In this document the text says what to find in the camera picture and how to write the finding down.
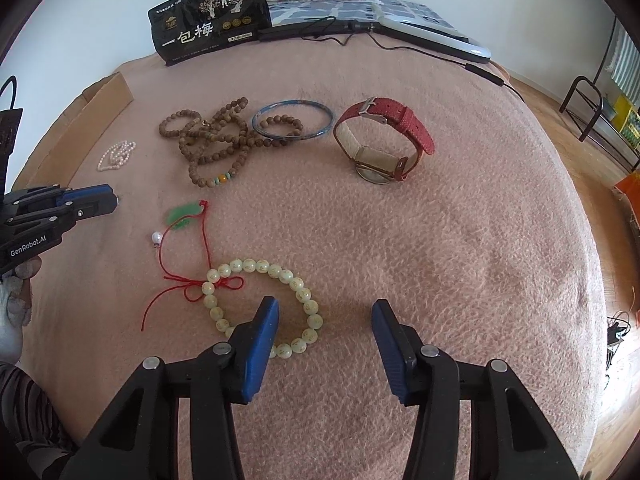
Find floor cables and chargers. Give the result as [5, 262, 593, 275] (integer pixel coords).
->
[602, 309, 637, 391]

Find green jade pendant red cord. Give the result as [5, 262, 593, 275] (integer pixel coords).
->
[140, 199, 246, 332]

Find cream bead bracelet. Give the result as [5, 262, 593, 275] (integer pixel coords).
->
[200, 257, 326, 360]

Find single pearl earring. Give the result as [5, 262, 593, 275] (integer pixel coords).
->
[151, 231, 164, 248]

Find red strap wristwatch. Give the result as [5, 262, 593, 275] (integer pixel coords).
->
[333, 96, 435, 185]

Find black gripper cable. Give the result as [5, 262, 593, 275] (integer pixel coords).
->
[0, 75, 19, 111]

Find white pearl necklace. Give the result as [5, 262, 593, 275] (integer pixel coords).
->
[95, 140, 138, 174]

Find left forearm dark sleeve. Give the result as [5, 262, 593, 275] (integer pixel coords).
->
[1, 362, 78, 479]

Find striped hanging towel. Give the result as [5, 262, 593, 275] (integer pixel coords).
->
[606, 21, 640, 107]

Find orange cloth covered box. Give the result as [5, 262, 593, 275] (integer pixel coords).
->
[614, 170, 640, 226]

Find black ring light cable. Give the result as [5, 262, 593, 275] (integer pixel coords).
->
[299, 16, 526, 104]

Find yellow crate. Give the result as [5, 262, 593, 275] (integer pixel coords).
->
[612, 94, 639, 152]

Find black snack bag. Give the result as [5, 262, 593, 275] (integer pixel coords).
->
[148, 0, 271, 66]

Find shallow cardboard box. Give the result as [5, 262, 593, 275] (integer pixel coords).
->
[12, 72, 134, 191]

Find dark thin bangle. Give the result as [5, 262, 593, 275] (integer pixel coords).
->
[250, 99, 335, 141]

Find pink blanket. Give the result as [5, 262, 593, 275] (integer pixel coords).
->
[22, 37, 605, 479]

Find black ring light tripod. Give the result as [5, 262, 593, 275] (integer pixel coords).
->
[257, 16, 378, 42]

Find white ring light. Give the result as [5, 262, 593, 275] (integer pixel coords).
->
[371, 3, 491, 63]

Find left hand white glove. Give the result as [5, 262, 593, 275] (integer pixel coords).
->
[0, 257, 42, 364]

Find black clothes rack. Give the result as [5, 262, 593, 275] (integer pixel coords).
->
[559, 18, 639, 171]

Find brown wooden bead mala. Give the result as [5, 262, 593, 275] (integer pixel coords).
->
[158, 96, 305, 188]

